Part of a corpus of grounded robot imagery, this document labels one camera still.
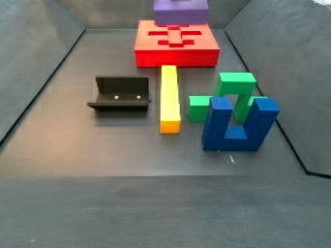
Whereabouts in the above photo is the purple U-shaped block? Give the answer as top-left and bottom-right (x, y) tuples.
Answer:
(152, 0), (210, 25)

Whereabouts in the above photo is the black angled fixture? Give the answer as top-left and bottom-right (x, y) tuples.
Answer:
(87, 76), (149, 109)

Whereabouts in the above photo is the red slotted board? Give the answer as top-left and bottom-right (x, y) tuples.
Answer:
(135, 20), (220, 68)

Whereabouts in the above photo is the yellow long bar block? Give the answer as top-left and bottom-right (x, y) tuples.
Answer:
(160, 65), (182, 134)

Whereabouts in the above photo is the green U-shaped block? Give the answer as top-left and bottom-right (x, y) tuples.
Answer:
(187, 72), (259, 123)

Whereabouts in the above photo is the blue U-shaped block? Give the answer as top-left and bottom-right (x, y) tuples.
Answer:
(202, 97), (279, 151)

